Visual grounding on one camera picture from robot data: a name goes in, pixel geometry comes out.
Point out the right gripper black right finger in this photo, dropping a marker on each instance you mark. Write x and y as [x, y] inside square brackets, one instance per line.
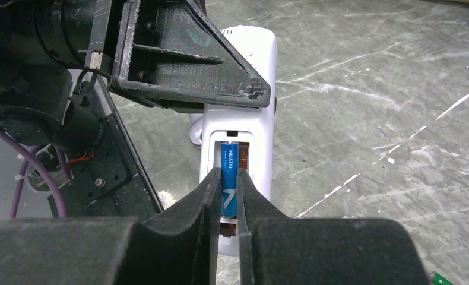
[276, 249]

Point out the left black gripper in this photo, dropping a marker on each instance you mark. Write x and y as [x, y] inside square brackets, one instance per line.
[165, 54]

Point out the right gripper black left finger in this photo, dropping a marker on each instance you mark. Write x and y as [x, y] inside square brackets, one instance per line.
[177, 246]

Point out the blue battery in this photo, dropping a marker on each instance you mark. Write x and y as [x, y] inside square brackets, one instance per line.
[229, 166]

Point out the white remote control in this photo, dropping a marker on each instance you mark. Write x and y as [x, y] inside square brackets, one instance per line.
[253, 129]

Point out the green battery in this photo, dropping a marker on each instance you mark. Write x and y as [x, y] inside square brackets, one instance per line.
[437, 279]

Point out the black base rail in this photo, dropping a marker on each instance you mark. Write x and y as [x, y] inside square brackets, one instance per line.
[98, 171]

